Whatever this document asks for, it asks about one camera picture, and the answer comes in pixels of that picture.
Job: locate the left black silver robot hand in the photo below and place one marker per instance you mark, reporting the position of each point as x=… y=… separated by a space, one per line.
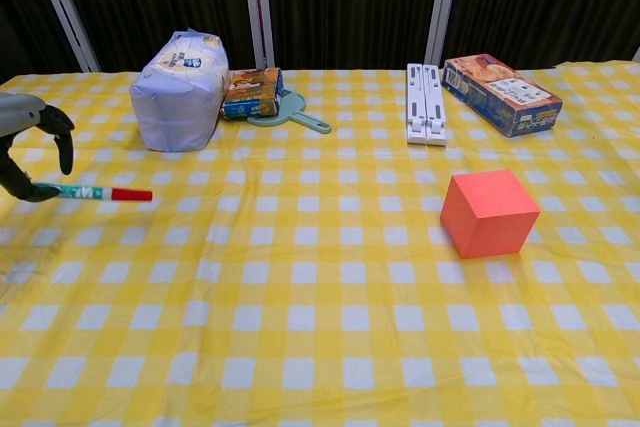
x=20 y=112

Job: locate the red and white marker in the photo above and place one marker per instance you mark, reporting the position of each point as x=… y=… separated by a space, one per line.
x=100 y=193

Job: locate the pink cube block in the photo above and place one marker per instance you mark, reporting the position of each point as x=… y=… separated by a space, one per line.
x=492 y=219

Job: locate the white blue soft package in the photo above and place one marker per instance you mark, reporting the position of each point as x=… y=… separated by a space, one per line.
x=175 y=97

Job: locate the small brown orange snack box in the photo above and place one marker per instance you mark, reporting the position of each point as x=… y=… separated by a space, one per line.
x=252 y=94

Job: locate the teal plastic scoop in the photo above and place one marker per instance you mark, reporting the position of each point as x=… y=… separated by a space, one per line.
x=287 y=109

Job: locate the yellow white checkered tablecloth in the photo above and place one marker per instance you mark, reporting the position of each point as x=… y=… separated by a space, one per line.
x=320 y=307

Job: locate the white folding stand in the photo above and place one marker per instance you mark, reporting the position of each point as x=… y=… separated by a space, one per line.
x=426 y=107

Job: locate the orange blue cookie box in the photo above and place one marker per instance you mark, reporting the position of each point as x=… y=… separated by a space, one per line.
x=500 y=94

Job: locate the silver aluminium frame post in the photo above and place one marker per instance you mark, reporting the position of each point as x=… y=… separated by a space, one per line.
x=442 y=7
x=260 y=12
x=65 y=12

